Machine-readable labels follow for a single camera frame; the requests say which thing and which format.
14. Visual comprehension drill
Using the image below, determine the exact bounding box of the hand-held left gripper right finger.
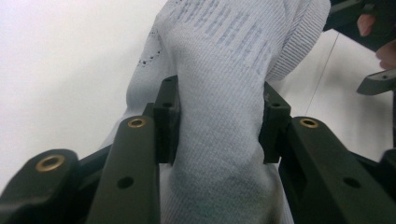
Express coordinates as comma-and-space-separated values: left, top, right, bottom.
259, 81, 396, 224

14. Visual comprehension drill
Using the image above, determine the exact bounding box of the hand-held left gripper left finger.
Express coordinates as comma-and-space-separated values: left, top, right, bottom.
85, 74, 182, 224

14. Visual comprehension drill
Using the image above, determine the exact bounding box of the light blue tank top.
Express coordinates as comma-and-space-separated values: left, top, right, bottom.
99, 0, 332, 224

